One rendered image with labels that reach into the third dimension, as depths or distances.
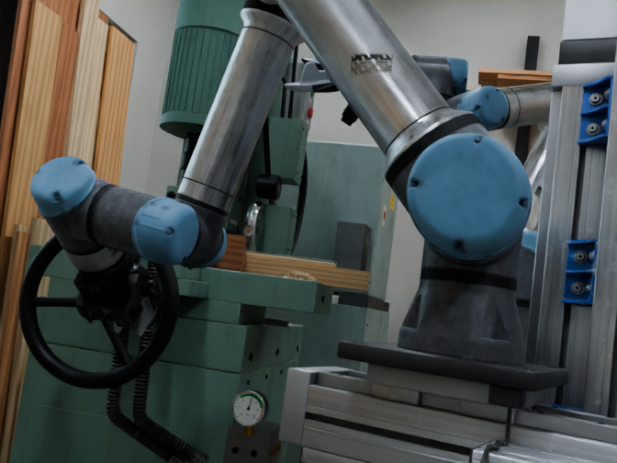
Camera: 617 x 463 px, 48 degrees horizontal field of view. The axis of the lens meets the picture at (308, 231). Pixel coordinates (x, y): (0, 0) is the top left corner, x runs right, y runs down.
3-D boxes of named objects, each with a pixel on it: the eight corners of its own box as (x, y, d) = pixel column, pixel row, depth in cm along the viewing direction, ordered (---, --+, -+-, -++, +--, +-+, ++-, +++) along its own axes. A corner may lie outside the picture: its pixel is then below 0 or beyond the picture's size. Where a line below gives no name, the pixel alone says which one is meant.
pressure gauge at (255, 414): (227, 434, 123) (233, 388, 124) (232, 431, 127) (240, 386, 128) (261, 440, 122) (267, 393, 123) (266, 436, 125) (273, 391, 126)
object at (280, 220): (248, 252, 166) (255, 202, 167) (255, 254, 173) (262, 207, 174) (286, 256, 164) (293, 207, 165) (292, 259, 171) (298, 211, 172)
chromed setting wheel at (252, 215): (238, 249, 158) (246, 196, 159) (252, 254, 170) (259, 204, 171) (251, 251, 157) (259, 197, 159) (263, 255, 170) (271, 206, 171)
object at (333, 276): (113, 257, 155) (116, 240, 155) (117, 258, 157) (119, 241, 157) (366, 290, 144) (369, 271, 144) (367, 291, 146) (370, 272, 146)
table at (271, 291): (-6, 269, 132) (0, 238, 133) (75, 279, 162) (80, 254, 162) (306, 312, 120) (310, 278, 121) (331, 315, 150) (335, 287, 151)
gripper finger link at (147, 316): (136, 348, 108) (117, 319, 101) (149, 316, 112) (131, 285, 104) (154, 352, 108) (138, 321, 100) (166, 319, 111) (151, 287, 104)
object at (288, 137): (261, 175, 170) (270, 116, 172) (270, 183, 179) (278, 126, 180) (295, 179, 168) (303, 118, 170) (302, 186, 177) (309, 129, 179)
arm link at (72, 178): (71, 208, 78) (10, 191, 80) (103, 265, 87) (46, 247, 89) (107, 159, 82) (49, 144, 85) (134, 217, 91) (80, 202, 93)
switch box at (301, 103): (280, 119, 182) (288, 61, 183) (287, 130, 191) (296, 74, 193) (303, 121, 180) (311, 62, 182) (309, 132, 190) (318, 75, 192)
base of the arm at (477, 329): (534, 365, 87) (543, 286, 88) (509, 366, 74) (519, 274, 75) (420, 346, 95) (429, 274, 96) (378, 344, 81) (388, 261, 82)
